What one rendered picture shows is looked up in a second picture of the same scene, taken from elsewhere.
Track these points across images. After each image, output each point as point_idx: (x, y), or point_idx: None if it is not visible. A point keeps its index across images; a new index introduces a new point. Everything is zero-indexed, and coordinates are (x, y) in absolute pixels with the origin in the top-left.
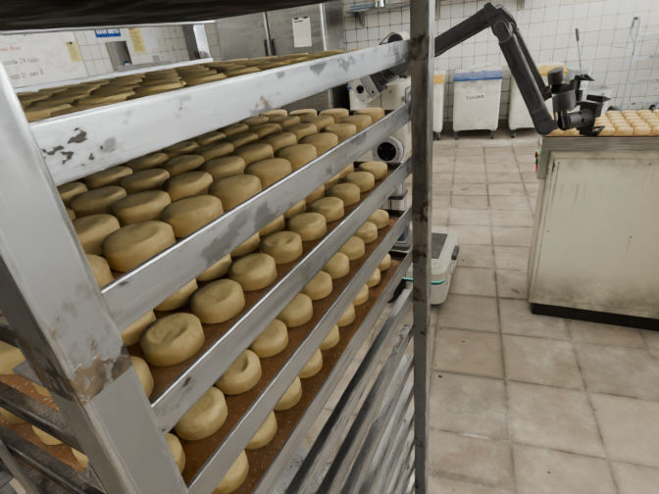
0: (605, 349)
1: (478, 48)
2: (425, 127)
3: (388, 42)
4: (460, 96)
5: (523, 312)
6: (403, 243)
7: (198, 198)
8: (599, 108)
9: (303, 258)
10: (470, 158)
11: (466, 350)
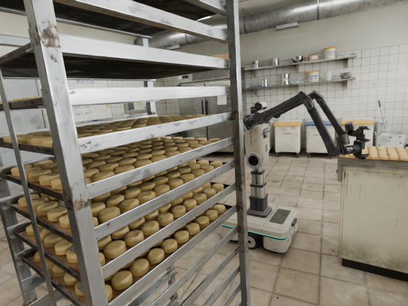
0: (388, 294)
1: (320, 108)
2: (238, 147)
3: (254, 106)
4: (310, 133)
5: (336, 264)
6: (263, 213)
7: (127, 166)
8: (363, 144)
9: (164, 193)
10: (315, 169)
11: (296, 283)
